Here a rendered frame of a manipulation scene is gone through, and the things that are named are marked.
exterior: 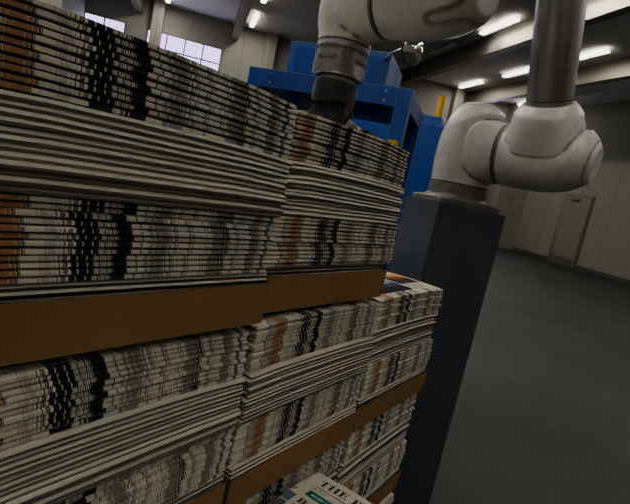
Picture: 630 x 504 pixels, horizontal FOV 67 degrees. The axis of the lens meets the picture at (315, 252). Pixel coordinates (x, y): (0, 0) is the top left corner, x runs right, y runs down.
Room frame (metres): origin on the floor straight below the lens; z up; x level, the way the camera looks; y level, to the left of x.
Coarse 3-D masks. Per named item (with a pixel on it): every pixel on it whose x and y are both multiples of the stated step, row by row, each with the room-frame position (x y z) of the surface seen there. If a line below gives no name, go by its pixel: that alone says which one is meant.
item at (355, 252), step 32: (320, 128) 0.54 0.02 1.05; (352, 128) 0.59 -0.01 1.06; (288, 160) 0.50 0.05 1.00; (320, 160) 0.55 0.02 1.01; (352, 160) 0.60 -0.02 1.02; (384, 160) 0.68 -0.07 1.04; (288, 192) 0.50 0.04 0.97; (320, 192) 0.57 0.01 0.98; (352, 192) 0.60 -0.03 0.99; (384, 192) 0.68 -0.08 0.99; (288, 224) 0.52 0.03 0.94; (320, 224) 0.56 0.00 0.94; (352, 224) 0.63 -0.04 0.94; (384, 224) 0.68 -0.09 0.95; (288, 256) 0.52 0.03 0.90; (320, 256) 0.57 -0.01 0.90; (352, 256) 0.63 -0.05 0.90; (384, 256) 0.70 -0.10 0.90
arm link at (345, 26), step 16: (336, 0) 0.80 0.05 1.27; (352, 0) 0.78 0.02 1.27; (368, 0) 0.76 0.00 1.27; (320, 16) 0.82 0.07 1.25; (336, 16) 0.80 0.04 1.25; (352, 16) 0.78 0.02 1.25; (368, 16) 0.77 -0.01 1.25; (320, 32) 0.83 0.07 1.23; (336, 32) 0.80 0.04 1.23; (352, 32) 0.80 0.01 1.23; (368, 32) 0.79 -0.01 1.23; (368, 48) 0.83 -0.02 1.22
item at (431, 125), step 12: (444, 96) 4.99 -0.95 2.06; (360, 120) 5.03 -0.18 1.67; (432, 120) 4.94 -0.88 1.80; (372, 132) 4.99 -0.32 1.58; (384, 132) 4.96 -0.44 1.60; (420, 132) 4.86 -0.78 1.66; (432, 132) 4.83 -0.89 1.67; (420, 144) 4.85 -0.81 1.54; (432, 144) 4.82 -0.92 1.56; (420, 156) 4.85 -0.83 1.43; (432, 156) 4.81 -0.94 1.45; (420, 168) 4.84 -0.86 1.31; (432, 168) 4.81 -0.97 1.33; (408, 180) 4.86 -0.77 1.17; (420, 180) 4.83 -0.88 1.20; (408, 192) 4.85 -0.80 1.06
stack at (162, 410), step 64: (320, 320) 0.59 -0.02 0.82; (384, 320) 0.76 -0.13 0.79; (0, 384) 0.28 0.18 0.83; (64, 384) 0.32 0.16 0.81; (128, 384) 0.36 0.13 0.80; (192, 384) 0.42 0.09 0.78; (256, 384) 0.49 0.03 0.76; (320, 384) 0.61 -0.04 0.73; (384, 384) 0.80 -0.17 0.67; (0, 448) 0.28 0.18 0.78; (64, 448) 0.32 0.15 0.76; (128, 448) 0.37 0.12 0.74; (192, 448) 0.43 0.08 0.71; (256, 448) 0.52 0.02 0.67; (384, 448) 0.87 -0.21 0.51
